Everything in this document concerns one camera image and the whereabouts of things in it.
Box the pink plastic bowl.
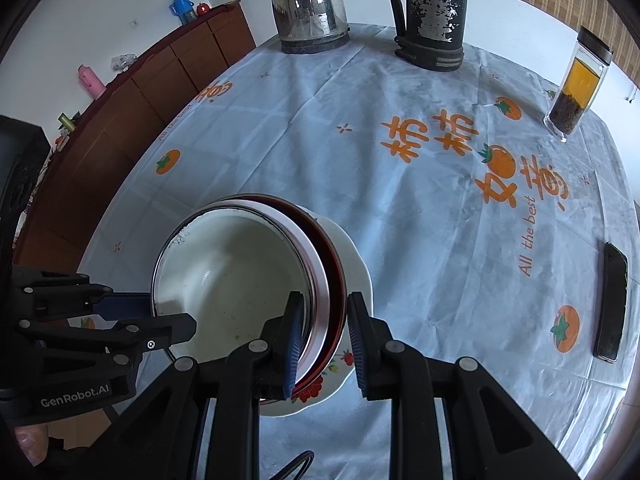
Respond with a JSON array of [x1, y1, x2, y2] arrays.
[[240, 194, 348, 403]]

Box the pink bottle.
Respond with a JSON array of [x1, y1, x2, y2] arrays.
[[77, 64, 107, 101]]

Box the stainless steel electric kettle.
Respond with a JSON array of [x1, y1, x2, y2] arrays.
[[270, 0, 351, 56]]

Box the white plate with red flowers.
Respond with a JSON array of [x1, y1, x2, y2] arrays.
[[257, 217, 373, 418]]

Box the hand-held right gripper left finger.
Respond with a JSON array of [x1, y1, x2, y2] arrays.
[[95, 290, 306, 480]]

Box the black smartphone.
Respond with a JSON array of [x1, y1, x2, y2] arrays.
[[594, 241, 629, 364]]

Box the glass tea bottle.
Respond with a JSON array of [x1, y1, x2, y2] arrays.
[[543, 26, 615, 143]]

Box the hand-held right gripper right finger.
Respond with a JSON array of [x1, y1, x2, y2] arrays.
[[346, 291, 583, 480]]

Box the person's left hand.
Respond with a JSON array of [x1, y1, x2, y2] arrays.
[[14, 424, 51, 467]]

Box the brown wooden cabinet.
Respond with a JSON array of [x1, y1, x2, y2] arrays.
[[12, 0, 257, 267]]

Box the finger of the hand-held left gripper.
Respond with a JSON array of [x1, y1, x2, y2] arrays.
[[15, 270, 153, 318], [17, 312, 197, 361]]

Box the blue thermos jug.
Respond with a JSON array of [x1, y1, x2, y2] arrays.
[[168, 0, 196, 25]]

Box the white enamel bowl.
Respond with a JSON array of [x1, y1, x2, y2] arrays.
[[150, 200, 321, 361]]

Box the black cable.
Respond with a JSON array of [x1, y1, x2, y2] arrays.
[[270, 450, 316, 480]]

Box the worn black thermos flask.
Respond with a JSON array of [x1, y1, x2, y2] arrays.
[[387, 0, 473, 72]]

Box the stainless steel bowl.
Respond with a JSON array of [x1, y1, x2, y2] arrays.
[[200, 195, 326, 376]]

